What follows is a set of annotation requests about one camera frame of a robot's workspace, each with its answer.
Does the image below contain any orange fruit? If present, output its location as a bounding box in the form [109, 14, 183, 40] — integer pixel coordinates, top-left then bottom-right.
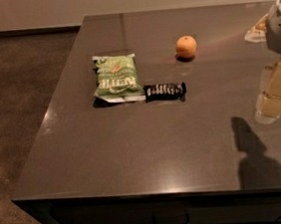
[175, 35, 197, 59]

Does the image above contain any dark cabinet drawer front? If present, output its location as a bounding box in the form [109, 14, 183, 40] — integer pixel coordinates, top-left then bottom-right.
[50, 182, 281, 224]

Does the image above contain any black rxbar chocolate bar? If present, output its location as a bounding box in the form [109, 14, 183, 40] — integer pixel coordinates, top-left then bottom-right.
[143, 83, 186, 103]

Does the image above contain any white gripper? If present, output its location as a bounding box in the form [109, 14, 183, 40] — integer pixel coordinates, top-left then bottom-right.
[254, 0, 281, 124]

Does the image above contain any green kettle chips bag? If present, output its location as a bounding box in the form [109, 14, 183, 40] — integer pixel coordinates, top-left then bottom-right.
[92, 54, 145, 104]

